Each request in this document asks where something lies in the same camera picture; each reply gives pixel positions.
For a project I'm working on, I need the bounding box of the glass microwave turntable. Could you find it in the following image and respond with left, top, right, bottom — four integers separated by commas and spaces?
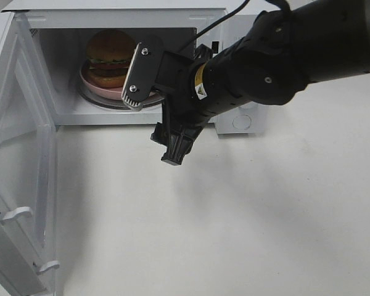
77, 83, 163, 110

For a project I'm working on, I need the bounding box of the pink round plate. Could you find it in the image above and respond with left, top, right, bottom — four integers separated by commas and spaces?
79, 60, 164, 101

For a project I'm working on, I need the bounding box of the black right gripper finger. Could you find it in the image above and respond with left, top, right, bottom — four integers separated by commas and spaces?
150, 97, 205, 166
194, 44, 213, 60

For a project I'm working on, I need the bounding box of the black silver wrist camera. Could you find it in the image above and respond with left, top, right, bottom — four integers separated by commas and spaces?
121, 35, 164, 112

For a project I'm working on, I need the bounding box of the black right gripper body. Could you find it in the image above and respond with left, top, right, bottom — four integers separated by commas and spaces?
154, 51, 232, 124

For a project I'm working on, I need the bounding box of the white microwave door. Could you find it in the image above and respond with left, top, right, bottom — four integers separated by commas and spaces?
0, 12, 60, 295

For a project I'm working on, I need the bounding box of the white microwave oven body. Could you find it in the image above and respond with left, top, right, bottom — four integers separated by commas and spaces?
1, 0, 289, 137

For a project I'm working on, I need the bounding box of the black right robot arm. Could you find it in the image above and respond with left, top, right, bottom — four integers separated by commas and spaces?
151, 1, 370, 165

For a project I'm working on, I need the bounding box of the round white door button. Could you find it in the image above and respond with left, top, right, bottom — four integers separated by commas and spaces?
232, 115, 252, 130

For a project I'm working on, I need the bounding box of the black camera cable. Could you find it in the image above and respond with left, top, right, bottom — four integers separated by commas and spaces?
177, 0, 249, 52

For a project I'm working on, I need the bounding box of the toy hamburger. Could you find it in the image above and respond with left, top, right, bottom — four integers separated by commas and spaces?
85, 30, 136, 89

